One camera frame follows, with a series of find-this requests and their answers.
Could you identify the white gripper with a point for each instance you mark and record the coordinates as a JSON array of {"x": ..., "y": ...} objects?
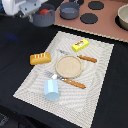
[{"x": 27, "y": 7}]

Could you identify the red tomato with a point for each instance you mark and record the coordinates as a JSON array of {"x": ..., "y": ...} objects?
[{"x": 44, "y": 11}]

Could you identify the orange bread loaf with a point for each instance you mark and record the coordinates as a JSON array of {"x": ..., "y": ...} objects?
[{"x": 40, "y": 58}]

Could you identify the yellow butter box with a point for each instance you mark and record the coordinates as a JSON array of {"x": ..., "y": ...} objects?
[{"x": 80, "y": 45}]

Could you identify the light blue cup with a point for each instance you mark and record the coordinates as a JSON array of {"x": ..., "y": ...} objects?
[{"x": 51, "y": 90}]

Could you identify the grey cooking pot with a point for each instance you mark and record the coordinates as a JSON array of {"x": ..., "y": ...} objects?
[{"x": 43, "y": 20}]

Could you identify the round wooden plate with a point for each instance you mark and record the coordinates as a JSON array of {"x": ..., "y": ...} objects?
[{"x": 69, "y": 66}]

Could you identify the brown stove top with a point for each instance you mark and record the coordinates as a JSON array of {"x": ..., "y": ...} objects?
[{"x": 105, "y": 26}]

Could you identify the beige bowl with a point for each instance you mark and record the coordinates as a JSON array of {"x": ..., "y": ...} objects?
[{"x": 123, "y": 16}]

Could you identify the fork with orange handle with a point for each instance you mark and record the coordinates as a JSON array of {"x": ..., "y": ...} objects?
[{"x": 55, "y": 76}]

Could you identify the knife with orange handle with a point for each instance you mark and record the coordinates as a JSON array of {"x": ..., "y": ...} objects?
[{"x": 79, "y": 56}]

